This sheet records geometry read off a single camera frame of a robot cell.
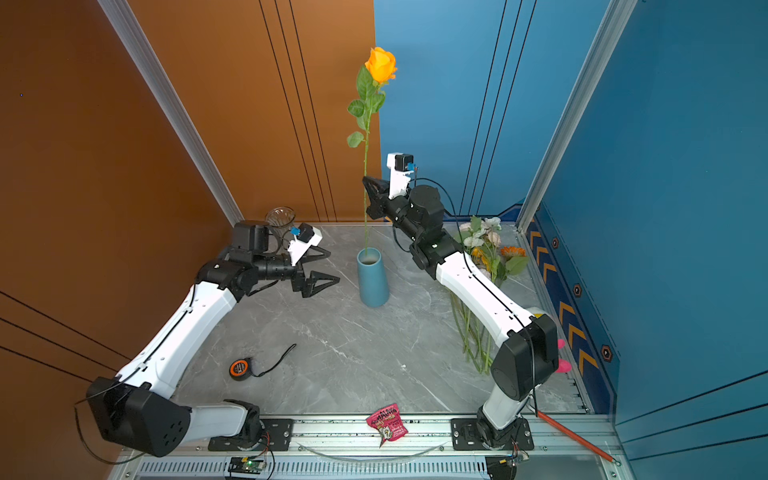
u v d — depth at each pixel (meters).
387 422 0.74
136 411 0.39
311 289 0.64
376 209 0.63
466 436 0.72
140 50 0.75
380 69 0.58
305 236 0.61
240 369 0.81
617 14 0.70
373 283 0.87
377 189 0.64
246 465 0.71
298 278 0.62
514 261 1.03
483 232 1.08
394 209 0.63
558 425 0.74
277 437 0.73
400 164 0.57
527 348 0.42
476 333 0.90
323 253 0.73
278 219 0.97
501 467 0.70
